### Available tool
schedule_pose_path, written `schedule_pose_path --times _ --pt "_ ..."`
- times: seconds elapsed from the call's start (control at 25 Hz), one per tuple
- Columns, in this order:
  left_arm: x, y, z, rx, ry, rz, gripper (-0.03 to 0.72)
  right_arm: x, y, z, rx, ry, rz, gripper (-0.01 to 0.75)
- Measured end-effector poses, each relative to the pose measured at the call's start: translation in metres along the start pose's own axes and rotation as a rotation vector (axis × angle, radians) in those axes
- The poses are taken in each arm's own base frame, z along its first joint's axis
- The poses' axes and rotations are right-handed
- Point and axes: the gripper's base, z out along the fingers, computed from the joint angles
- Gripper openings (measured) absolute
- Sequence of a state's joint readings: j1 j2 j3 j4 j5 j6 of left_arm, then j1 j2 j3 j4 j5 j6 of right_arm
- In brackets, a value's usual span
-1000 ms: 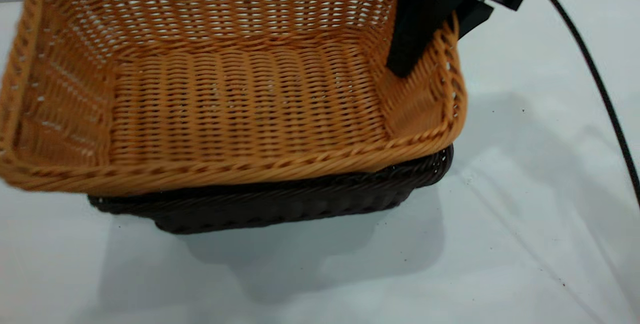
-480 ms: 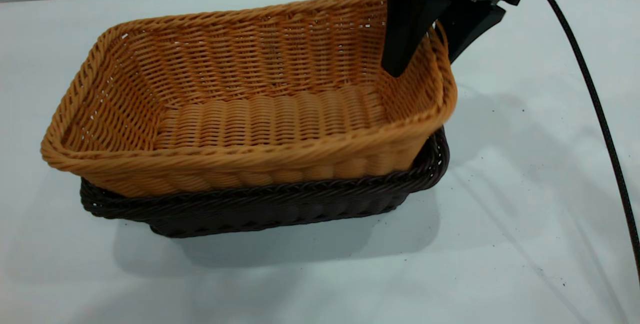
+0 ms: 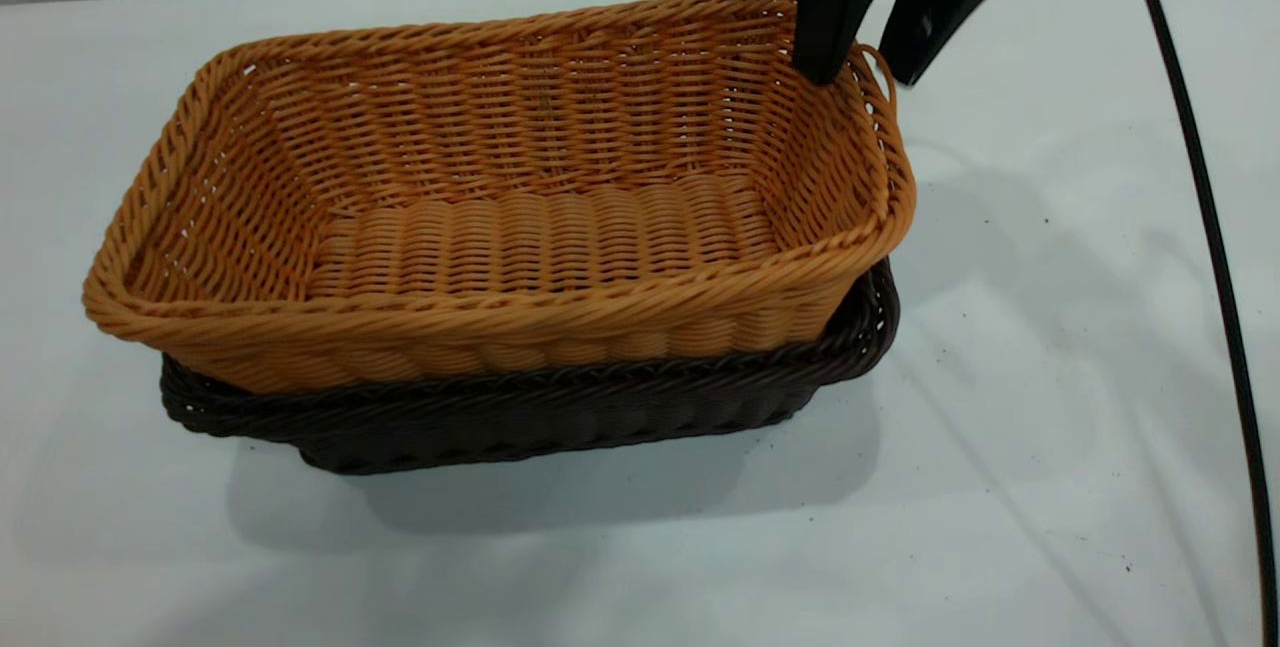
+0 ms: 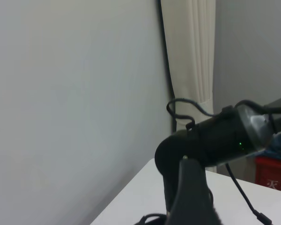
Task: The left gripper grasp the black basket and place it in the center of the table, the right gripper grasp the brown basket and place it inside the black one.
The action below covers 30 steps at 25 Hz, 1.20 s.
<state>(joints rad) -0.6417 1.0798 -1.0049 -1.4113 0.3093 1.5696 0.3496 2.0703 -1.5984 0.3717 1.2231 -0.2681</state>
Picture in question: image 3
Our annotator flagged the black woven basket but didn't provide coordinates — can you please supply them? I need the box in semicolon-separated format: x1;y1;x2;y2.
160;257;901;476

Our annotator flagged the orange woven basket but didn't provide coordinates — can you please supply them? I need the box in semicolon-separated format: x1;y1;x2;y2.
82;0;918;396

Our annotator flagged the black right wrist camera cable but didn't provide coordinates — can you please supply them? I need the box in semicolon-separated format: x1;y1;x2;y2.
1113;0;1280;647

